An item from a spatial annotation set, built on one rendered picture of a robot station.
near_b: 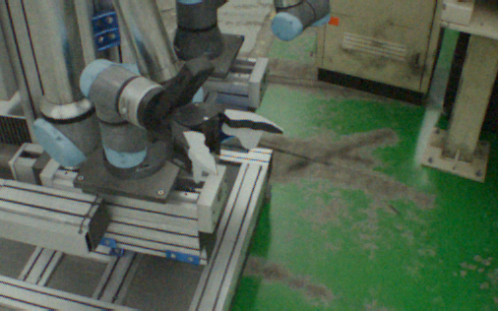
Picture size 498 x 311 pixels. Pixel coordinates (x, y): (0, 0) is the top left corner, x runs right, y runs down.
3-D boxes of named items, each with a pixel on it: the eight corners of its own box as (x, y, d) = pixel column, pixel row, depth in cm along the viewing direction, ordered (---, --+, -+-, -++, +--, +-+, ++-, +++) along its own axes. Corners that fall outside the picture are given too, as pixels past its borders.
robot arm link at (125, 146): (169, 147, 111) (163, 98, 104) (125, 178, 104) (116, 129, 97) (141, 130, 115) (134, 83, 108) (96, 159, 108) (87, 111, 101)
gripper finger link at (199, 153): (216, 201, 81) (202, 162, 88) (218, 166, 78) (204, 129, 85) (193, 204, 80) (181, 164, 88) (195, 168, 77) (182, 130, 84)
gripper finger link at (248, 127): (280, 147, 94) (220, 142, 94) (283, 114, 90) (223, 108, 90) (280, 158, 91) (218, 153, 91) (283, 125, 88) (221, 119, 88)
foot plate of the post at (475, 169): (431, 129, 259) (433, 122, 257) (489, 144, 251) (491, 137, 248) (420, 165, 240) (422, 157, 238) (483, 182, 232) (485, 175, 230)
